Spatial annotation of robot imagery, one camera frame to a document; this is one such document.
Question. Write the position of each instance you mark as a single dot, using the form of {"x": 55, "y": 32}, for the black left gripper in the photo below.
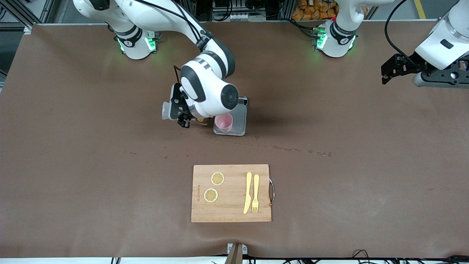
{"x": 411, "y": 65}

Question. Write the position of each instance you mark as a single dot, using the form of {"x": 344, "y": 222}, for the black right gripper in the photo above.
{"x": 184, "y": 118}

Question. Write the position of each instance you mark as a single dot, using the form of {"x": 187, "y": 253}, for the pink plastic cup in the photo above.
{"x": 223, "y": 123}

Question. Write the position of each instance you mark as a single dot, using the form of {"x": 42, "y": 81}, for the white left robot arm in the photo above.
{"x": 335, "y": 44}

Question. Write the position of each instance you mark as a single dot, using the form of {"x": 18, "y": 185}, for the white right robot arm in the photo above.
{"x": 205, "y": 91}

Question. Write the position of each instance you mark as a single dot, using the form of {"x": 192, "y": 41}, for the grey digital kitchen scale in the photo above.
{"x": 240, "y": 124}

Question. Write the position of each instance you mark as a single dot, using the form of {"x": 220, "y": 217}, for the yellow lemon slice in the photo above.
{"x": 211, "y": 195}
{"x": 217, "y": 178}

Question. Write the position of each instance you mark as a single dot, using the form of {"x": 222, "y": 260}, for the wooden cutting board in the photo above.
{"x": 231, "y": 190}

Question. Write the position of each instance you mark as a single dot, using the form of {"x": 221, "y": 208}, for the orange snack packets pile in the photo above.
{"x": 315, "y": 11}

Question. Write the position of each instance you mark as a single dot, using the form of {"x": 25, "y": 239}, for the brown table mat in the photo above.
{"x": 146, "y": 201}

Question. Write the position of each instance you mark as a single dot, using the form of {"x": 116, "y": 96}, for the white connector strip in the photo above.
{"x": 238, "y": 17}

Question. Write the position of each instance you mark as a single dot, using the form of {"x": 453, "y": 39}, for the yellow plastic fork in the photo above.
{"x": 255, "y": 187}

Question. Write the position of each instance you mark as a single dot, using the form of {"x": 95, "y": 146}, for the yellow plastic knife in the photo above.
{"x": 247, "y": 201}

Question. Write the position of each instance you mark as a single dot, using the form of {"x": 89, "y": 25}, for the black electronics box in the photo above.
{"x": 238, "y": 5}

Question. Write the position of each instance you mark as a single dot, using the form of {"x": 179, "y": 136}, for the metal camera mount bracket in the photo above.
{"x": 236, "y": 255}

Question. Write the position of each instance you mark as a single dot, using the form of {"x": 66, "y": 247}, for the aluminium frame post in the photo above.
{"x": 36, "y": 11}

